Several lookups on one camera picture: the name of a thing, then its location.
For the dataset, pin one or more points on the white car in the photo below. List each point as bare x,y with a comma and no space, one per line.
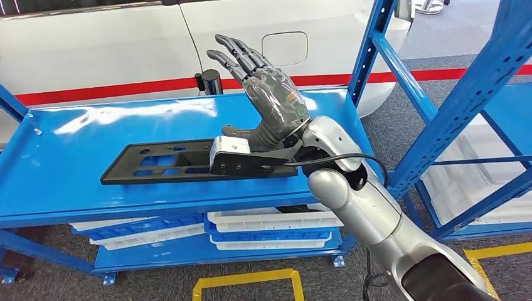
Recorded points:
104,50

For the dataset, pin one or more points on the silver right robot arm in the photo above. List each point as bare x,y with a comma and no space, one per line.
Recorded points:
374,216

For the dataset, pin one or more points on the chrome chair base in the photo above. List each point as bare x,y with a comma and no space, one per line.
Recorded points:
432,6

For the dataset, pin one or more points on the yellow floor tape square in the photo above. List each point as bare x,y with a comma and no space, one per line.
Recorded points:
249,277

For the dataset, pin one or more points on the blue steel shelf rack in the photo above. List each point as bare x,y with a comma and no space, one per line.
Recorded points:
507,99
62,174

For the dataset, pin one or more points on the blue plastic crate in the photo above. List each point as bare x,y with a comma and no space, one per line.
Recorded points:
270,236
166,224

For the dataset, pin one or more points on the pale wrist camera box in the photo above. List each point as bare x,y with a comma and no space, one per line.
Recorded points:
228,147

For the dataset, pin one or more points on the black stanchion post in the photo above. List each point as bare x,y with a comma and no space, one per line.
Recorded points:
210,83

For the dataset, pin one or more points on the red barrier belt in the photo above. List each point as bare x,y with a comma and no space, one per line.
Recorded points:
104,89
332,79

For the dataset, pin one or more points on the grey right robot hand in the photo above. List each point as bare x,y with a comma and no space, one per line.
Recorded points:
274,99

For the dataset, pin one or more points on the black plastic panel part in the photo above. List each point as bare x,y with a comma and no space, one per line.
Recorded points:
124,166

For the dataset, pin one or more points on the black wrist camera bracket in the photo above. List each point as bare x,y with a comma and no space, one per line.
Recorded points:
245,166

